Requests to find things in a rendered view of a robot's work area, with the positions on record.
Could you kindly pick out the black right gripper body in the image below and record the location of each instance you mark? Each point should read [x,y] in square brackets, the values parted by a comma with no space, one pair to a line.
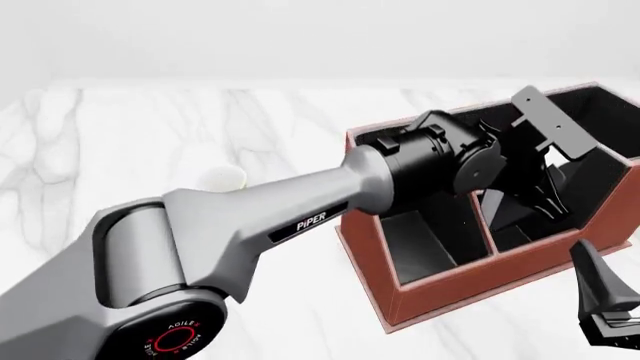
[607,326]

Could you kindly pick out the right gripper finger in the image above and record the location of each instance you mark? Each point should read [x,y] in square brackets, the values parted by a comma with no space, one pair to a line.
[614,290]
[587,273]

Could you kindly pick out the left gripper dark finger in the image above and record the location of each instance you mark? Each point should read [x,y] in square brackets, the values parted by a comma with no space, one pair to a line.
[502,210]

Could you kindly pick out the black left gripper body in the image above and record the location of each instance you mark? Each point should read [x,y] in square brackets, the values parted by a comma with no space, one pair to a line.
[547,204]

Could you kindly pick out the silver-grey left robot arm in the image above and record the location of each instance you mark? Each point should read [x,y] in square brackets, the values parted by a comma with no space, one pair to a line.
[240,221]

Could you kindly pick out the red-brown desk caddy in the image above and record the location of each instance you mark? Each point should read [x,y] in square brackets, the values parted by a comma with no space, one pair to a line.
[450,285]

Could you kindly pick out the small flat grey plate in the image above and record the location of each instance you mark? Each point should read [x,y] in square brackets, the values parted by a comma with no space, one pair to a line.
[555,120]

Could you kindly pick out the pale round object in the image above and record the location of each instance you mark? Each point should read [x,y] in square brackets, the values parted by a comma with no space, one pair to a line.
[220,179]

